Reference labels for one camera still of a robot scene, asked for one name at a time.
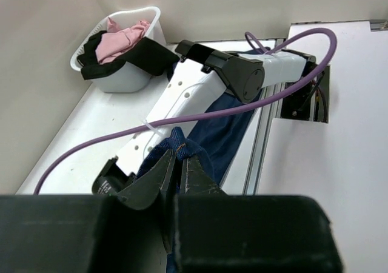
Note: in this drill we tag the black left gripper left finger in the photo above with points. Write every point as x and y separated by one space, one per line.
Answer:
157 186

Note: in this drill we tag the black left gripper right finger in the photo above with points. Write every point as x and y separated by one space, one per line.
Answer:
194 180

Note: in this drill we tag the dark blue denim trousers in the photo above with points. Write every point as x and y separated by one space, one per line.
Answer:
215 141

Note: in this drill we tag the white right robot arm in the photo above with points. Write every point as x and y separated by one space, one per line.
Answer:
197 89

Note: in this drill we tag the white plastic laundry basket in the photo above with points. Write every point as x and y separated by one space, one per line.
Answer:
129 78

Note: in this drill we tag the black garment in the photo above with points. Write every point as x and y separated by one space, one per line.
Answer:
148 55

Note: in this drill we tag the white front cover board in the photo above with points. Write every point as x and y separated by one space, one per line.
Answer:
342 164

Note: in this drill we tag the pink garment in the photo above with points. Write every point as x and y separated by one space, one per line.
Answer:
116 41

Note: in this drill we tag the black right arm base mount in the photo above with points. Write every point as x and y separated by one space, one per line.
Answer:
310 103

